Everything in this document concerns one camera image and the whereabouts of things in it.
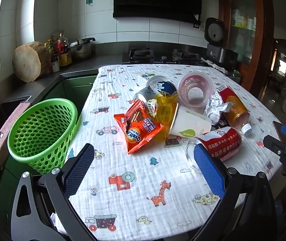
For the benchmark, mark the black gas stove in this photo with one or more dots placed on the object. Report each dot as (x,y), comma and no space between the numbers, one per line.
(158,56)

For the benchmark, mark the red drink can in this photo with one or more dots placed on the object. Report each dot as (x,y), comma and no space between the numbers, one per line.
(223,140)

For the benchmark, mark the round wooden chopping block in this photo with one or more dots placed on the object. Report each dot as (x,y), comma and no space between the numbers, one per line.
(26,64)

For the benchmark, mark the small dark sauce bottle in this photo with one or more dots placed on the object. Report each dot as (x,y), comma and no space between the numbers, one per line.
(55,64)

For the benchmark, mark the orange snack packet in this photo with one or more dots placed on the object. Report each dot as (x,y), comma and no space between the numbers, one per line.
(138,135)

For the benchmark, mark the green base cabinet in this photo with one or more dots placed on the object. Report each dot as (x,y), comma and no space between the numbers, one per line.
(77,90)

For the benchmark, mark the white paper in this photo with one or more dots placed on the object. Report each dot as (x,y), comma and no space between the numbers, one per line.
(215,108)

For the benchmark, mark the small clear plastic cup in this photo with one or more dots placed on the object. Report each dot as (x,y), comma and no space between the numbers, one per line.
(191,155)

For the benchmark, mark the black range hood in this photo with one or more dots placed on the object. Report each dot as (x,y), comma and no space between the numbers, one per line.
(158,0)

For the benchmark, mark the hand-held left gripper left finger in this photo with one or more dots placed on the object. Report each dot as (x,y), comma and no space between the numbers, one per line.
(79,170)

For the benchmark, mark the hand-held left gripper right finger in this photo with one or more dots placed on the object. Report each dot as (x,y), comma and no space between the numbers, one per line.
(209,168)

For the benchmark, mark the steel pressure pot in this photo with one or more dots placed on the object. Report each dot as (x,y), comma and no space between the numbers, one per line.
(81,50)

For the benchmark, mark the amber red label bottle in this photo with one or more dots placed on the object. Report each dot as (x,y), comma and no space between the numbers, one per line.
(235,105)

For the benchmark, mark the red printed clear cup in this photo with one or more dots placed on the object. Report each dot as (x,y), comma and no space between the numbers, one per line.
(195,93)

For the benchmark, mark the white paper cup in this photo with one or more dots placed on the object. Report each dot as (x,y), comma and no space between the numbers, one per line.
(190,125)

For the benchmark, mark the white rag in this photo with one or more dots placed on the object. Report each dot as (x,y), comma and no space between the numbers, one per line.
(213,64)

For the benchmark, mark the silver blue beer can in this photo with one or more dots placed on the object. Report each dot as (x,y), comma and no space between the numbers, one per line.
(145,94)

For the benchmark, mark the wall socket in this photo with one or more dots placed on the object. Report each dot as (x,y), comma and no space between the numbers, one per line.
(198,25)

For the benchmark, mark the black rice cooker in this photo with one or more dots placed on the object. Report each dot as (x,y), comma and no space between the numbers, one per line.
(218,52)

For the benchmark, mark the pink towel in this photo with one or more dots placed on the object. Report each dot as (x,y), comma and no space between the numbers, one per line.
(5,130)

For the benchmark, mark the printed white tablecloth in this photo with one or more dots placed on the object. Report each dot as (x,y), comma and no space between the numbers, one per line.
(132,200)

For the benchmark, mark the yellow plastic wrapper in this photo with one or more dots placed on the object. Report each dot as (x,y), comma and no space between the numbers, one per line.
(164,108)

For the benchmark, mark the wooden glass door cabinet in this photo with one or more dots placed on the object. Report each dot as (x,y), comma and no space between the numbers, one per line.
(243,30)

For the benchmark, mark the large cooking oil bottle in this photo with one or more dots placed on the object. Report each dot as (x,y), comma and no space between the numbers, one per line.
(64,50)

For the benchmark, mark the green plastic basket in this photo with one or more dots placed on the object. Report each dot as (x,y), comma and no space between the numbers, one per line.
(42,120)

